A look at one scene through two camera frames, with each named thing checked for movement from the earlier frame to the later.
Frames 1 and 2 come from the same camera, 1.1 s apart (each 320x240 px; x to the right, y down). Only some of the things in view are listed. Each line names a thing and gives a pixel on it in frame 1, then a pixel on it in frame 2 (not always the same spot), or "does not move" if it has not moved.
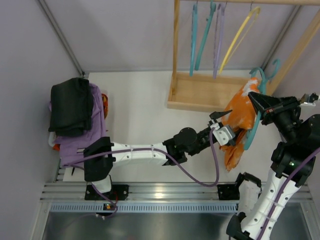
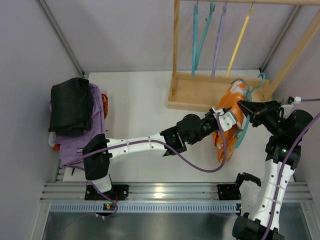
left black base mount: x=118 y=192 does not move
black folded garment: x=71 y=106 does not move
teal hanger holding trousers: x=262 y=85 -> x=249 y=91
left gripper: x=215 y=120 -> x=213 y=120
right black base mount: x=228 y=192 does not move
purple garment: x=72 y=147 does not move
